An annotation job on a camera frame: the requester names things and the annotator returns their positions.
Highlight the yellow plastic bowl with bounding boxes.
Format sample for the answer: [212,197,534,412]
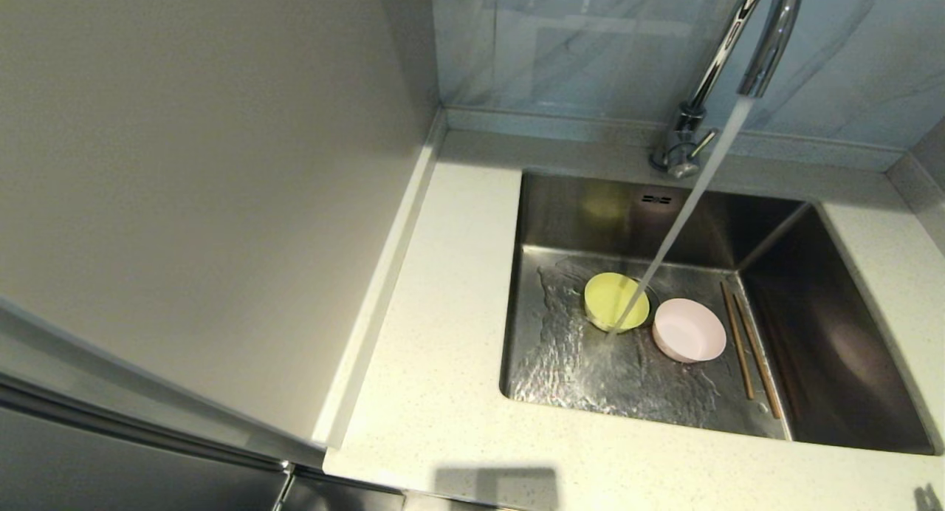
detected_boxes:
[583,272,651,334]

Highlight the chrome gooseneck faucet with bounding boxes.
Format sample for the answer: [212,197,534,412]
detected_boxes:
[648,0,805,180]

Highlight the pink plastic bowl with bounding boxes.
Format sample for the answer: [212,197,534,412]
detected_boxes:
[652,298,728,364]

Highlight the wooden chopstick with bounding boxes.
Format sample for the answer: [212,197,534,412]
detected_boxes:
[720,281,756,401]
[733,292,783,421]

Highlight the stainless steel sink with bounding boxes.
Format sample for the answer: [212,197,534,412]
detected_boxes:
[500,169,940,456]

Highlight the running water stream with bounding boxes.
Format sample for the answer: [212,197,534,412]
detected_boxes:
[605,96,755,338]

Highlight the grey tall cabinet door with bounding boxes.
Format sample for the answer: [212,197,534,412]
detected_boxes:
[0,374,405,511]

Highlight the chrome cabinet door handle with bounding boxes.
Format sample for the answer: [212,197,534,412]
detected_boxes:
[270,461,296,511]

